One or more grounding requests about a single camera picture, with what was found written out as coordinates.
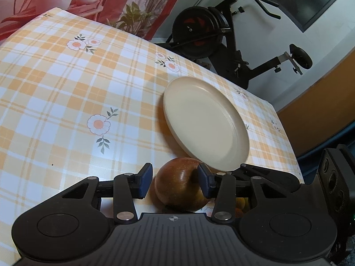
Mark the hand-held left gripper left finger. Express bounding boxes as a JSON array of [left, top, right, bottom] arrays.
[[61, 163, 154, 225]]

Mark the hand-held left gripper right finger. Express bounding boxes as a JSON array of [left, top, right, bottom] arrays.
[[197, 163, 301, 224]]

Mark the red apple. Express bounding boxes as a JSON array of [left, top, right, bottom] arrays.
[[154, 157, 211, 212]]

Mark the beige plate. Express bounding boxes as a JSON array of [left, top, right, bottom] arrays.
[[163, 76, 250, 171]]

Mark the dark blue panel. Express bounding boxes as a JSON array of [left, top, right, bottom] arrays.
[[295, 122, 355, 178]]

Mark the brown wooden door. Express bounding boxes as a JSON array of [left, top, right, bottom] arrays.
[[277, 51, 355, 156]]

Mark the orange checkered floral tablecloth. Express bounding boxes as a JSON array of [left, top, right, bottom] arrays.
[[0, 8, 301, 258]]

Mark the black exercise bike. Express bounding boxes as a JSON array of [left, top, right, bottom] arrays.
[[154, 0, 313, 90]]

